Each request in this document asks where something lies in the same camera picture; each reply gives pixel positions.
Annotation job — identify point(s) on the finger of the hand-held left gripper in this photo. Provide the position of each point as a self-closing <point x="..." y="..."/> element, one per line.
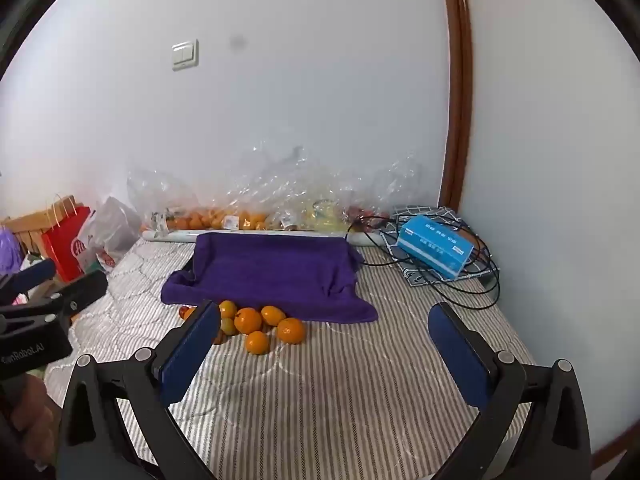
<point x="75" y="292"/>
<point x="37" y="272"/>

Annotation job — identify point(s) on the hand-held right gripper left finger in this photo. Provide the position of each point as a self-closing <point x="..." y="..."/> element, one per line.
<point x="190" y="350"/>

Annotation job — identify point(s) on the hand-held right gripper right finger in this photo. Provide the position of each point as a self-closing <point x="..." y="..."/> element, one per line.
<point x="460" y="360"/>

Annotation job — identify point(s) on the small red fruit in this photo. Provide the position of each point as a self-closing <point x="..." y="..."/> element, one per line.
<point x="186" y="312"/>

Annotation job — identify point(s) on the small green fruit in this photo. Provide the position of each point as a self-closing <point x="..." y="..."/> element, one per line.
<point x="229" y="326"/>

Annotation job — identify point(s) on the group of small oranges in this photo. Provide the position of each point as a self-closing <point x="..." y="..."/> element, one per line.
<point x="248" y="321"/>

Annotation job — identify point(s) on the person's left forearm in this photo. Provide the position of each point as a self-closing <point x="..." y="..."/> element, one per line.
<point x="10" y="455"/>

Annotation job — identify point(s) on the person's left hand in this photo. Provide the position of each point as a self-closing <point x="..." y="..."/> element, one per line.
<point x="30" y="420"/>

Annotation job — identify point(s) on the purple plush toy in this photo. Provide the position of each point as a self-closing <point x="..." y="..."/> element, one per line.
<point x="9" y="250"/>

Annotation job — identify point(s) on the red paper bag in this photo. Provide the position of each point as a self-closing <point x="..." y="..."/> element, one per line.
<point x="62" y="245"/>

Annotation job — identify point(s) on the wooden crate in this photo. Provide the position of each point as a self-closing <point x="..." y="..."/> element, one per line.
<point x="25" y="227"/>

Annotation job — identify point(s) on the white plastic bag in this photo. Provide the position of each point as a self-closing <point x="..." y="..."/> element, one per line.
<point x="112" y="230"/>

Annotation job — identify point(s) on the purple towel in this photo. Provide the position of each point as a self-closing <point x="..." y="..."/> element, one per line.
<point x="270" y="270"/>

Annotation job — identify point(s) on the blue tissue box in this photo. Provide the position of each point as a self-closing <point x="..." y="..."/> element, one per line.
<point x="435" y="245"/>

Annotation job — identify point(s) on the clear plastic bag with oranges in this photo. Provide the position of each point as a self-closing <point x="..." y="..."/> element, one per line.
<point x="150" y="195"/>

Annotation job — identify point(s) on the striped mattress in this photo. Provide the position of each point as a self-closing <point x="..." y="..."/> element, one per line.
<point x="325" y="385"/>

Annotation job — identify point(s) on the dark grid-patterned cloth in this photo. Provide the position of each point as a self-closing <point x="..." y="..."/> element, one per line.
<point x="425" y="211"/>

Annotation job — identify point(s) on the clear bag with red fruit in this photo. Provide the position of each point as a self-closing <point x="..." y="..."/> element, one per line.
<point x="400" y="180"/>

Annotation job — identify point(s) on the clear bag with yellow fruit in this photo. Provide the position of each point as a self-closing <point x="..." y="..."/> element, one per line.
<point x="300" y="185"/>

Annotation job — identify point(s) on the white light switch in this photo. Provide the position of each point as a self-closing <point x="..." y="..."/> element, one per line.
<point x="185" y="55"/>

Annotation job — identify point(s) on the brown wooden door frame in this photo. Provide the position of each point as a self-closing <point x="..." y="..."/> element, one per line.
<point x="460" y="85"/>

